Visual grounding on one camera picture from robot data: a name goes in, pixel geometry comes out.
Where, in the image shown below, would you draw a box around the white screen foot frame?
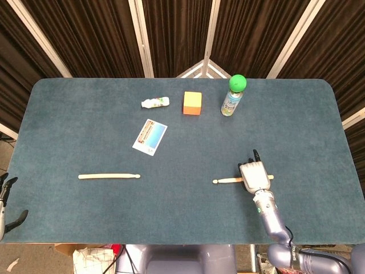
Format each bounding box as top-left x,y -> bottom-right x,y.
176,59 -> 232,79

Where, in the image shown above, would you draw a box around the light blue drink can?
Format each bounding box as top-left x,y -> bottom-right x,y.
220,88 -> 244,117

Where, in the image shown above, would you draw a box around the grey robot torso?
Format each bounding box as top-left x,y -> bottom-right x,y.
115,244 -> 237,274

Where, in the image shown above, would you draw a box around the black torso cable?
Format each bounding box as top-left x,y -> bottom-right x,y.
123,244 -> 136,274

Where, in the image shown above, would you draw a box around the orange yellow cube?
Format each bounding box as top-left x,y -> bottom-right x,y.
182,91 -> 203,116

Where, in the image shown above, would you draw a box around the blue picture card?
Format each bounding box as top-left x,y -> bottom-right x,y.
132,118 -> 168,156

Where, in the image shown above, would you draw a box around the green ball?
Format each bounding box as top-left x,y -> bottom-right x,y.
229,74 -> 248,94

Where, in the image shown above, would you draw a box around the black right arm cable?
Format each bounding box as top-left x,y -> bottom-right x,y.
284,224 -> 354,274

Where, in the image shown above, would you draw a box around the blue table cloth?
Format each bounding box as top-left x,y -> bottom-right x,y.
0,77 -> 365,245

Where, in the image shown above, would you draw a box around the brown curtain screen panel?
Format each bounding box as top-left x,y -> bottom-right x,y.
8,0 -> 151,78
267,0 -> 365,129
204,0 -> 326,78
0,0 -> 72,140
128,0 -> 220,78

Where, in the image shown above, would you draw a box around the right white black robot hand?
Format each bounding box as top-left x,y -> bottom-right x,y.
238,149 -> 271,195

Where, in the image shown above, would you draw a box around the cardboard box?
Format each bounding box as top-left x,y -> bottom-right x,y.
54,243 -> 86,257

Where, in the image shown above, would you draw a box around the wire basket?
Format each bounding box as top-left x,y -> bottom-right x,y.
256,252 -> 276,274

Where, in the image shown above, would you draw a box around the plain wooden drumstick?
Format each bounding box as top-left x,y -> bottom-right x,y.
78,173 -> 141,180

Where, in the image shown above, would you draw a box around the wooden drumstick with black mark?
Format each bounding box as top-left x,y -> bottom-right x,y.
212,175 -> 274,184

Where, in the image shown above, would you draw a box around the white checked bag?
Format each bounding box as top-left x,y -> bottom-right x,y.
72,247 -> 116,274

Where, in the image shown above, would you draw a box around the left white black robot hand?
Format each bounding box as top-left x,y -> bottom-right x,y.
0,172 -> 29,240

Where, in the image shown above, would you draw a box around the small white plastic bottle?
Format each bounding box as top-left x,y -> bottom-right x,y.
141,96 -> 170,109

